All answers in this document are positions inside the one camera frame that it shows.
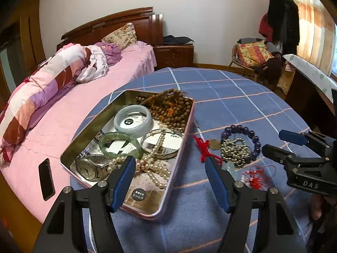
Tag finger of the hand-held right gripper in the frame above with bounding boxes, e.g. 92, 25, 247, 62
262, 144, 328, 170
278, 130, 333, 154

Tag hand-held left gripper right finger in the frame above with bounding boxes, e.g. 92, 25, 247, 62
205, 156, 307, 253

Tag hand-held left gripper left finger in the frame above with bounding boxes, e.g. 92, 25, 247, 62
33, 155, 136, 253

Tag pearl necklace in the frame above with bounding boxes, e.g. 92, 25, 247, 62
107, 132, 172, 190

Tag silver wrist watch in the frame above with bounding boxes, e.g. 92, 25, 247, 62
75, 154, 119, 182

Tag green jade bangle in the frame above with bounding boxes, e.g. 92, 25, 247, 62
99, 131, 144, 160

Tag silver metal bangle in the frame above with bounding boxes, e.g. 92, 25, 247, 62
141, 129, 184, 160

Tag white jade bangle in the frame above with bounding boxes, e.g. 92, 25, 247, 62
114, 105, 153, 138

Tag brown wooden bead necklace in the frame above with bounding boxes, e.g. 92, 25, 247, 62
135, 88, 194, 143

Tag pink metal tin box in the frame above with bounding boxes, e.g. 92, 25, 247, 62
60, 90, 197, 220

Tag person's right hand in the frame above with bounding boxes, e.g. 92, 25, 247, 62
311, 195, 325, 221

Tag red knot bead charm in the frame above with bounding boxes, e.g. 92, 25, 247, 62
241, 165, 277, 190

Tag dark wooden desk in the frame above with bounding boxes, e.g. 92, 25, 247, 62
286, 66, 337, 138

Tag white patterned desk cover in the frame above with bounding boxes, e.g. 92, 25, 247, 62
282, 54, 337, 104

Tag dark brown garment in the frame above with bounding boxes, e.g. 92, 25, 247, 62
254, 54, 282, 85

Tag black smartphone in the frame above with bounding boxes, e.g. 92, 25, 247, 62
38, 158, 56, 201

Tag blue checked tablecloth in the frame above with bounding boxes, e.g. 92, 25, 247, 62
70, 67, 316, 253

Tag bed with pink sheet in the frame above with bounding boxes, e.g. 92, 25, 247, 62
0, 41, 158, 223

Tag floral patchwork cushion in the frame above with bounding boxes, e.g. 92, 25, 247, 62
236, 41, 274, 66

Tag metal chair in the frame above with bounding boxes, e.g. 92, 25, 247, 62
228, 39, 283, 85

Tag red hanging garment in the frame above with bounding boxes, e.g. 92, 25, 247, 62
259, 14, 273, 42

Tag black hanging coat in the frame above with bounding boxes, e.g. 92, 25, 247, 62
269, 0, 301, 55

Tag orange patterned curtain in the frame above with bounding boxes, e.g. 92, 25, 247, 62
276, 0, 337, 77

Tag pink patchwork quilt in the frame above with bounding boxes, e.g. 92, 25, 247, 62
0, 43, 110, 162

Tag purple cloth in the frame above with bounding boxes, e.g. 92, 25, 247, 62
94, 42, 122, 66

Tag wooden nightstand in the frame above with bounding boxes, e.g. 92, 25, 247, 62
153, 43, 195, 70

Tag dark folded clothes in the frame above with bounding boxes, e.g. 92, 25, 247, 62
162, 35, 194, 45

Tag floral pillow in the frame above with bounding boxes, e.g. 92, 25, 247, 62
101, 23, 138, 51

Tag wooden headboard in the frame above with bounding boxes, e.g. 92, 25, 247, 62
56, 7, 164, 49

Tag brown wooden wardrobe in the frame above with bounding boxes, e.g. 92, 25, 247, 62
0, 0, 47, 96

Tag purple bead bracelet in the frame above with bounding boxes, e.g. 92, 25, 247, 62
221, 125, 262, 162

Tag metal bead bracelet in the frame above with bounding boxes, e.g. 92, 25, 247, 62
220, 138, 249, 169

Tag red cord coin charm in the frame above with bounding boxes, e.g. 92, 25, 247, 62
193, 135, 223, 164

